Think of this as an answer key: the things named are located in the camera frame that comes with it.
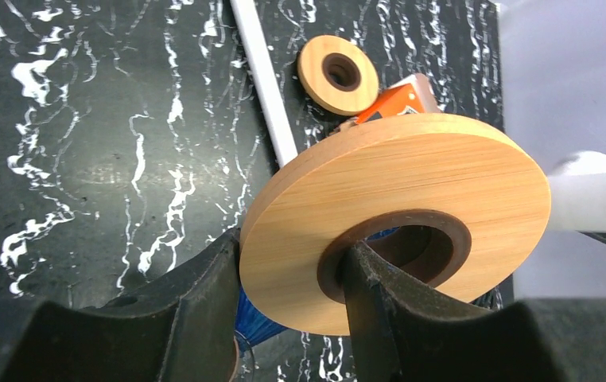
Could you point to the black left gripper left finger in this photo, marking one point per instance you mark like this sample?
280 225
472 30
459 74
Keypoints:
179 327

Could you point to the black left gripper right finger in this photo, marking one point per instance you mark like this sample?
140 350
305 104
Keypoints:
402 329

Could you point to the blue glass dripper cone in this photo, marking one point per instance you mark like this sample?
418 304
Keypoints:
251 326

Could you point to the wooden ring dripper holder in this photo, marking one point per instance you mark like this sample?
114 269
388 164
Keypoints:
464 211

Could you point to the orange coffee filter package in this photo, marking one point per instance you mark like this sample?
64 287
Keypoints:
411 95

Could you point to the white PVC pipe stand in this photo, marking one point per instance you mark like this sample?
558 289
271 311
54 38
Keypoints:
274 112

